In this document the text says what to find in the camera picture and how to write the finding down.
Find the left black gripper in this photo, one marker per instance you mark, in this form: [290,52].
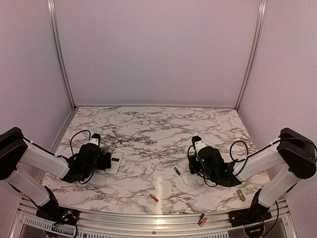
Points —
[106,161]

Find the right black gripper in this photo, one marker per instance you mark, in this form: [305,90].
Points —
[192,161]

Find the white battery cover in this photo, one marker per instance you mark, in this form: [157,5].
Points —
[186,179]

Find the white remote control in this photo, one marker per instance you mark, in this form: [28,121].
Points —
[116,160]

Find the beige remote battery cover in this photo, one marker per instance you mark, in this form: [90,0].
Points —
[241,195]

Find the beige grey remote control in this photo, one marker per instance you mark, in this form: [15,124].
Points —
[104,150]

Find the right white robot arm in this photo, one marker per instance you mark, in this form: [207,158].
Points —
[294,153]

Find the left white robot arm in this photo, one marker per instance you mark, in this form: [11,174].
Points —
[18,152]

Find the purple battery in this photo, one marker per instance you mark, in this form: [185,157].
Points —
[177,171]

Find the orange battery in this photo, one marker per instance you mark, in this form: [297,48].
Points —
[153,197]
[202,222]

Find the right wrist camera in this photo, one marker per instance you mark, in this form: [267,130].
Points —
[198,143]

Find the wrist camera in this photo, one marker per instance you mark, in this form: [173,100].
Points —
[95,139]
[198,143]

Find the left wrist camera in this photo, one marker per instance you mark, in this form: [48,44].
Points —
[95,139]

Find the front aluminium rail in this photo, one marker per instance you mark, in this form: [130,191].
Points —
[93,224]

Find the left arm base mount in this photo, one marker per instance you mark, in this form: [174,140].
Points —
[52,211]

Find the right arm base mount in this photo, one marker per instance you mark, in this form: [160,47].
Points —
[255,213]

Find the left aluminium frame post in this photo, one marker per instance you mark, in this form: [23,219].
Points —
[59,54]

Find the aluminium frame post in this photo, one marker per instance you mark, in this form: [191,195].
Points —
[59,54]
[253,54]

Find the right aluminium frame post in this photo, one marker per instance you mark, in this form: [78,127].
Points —
[253,54]

